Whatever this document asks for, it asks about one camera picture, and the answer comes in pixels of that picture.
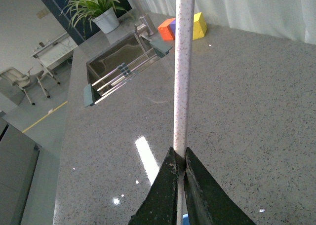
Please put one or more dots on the yellow foam block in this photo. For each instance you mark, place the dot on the yellow foam block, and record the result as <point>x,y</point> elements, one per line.
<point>199,26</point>

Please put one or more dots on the white speckled chopstick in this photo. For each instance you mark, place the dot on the white speckled chopstick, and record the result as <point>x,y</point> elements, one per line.
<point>183,58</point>

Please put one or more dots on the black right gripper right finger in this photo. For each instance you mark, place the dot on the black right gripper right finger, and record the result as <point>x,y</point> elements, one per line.
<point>206,201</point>

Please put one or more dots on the steel faucet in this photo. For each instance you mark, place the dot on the steel faucet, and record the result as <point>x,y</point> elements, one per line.
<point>146,29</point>

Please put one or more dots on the metal sink drying rack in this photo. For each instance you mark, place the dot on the metal sink drying rack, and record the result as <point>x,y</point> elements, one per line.
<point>91,97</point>

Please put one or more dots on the grey office chair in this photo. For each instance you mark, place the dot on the grey office chair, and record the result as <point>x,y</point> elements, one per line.
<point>24,81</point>

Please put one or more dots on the white trolley table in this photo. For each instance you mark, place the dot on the white trolley table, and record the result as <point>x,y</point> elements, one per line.
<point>54,53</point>

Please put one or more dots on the potted green spider plant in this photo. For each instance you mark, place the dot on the potted green spider plant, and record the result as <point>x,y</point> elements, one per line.
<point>102,13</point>

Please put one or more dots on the blue plastic cup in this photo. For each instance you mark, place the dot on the blue plastic cup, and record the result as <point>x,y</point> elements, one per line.
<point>185,219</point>

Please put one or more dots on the grey-green curtain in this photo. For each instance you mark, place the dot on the grey-green curtain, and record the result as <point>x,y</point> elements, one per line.
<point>292,19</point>

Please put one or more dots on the purple foam block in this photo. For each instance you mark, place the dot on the purple foam block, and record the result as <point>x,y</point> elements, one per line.
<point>173,26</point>

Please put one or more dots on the stainless steel sink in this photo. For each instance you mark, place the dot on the stainless steel sink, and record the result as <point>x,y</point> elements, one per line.
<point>110,68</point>

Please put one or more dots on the orange foam block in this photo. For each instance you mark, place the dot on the orange foam block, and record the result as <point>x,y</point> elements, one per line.
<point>165,30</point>

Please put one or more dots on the grey cabinet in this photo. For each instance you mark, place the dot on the grey cabinet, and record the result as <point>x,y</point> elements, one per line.
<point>18,159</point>

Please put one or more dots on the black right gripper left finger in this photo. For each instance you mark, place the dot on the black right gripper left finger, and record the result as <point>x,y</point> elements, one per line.
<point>160,205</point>

